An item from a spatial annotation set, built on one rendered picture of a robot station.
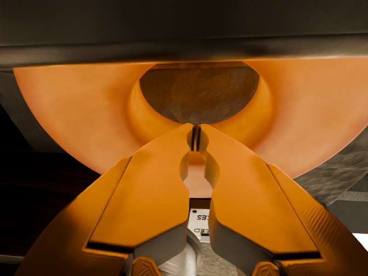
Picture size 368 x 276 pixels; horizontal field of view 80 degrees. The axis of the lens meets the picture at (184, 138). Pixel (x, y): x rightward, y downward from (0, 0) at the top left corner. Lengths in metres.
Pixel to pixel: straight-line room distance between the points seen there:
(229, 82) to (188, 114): 0.05
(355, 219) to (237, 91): 9.47
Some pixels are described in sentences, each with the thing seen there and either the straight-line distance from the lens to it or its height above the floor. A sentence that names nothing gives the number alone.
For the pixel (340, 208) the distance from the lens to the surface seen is 9.55.
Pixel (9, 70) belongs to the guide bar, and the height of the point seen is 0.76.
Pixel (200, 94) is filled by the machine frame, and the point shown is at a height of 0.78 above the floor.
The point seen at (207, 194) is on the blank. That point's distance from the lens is 0.16.
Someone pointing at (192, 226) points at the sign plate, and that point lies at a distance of 0.51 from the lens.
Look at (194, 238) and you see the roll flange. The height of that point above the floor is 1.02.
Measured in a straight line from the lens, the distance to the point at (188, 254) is 0.36.
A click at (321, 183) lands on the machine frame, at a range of 0.44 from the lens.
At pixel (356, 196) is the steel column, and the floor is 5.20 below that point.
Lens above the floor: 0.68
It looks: 47 degrees up
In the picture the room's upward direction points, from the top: 176 degrees counter-clockwise
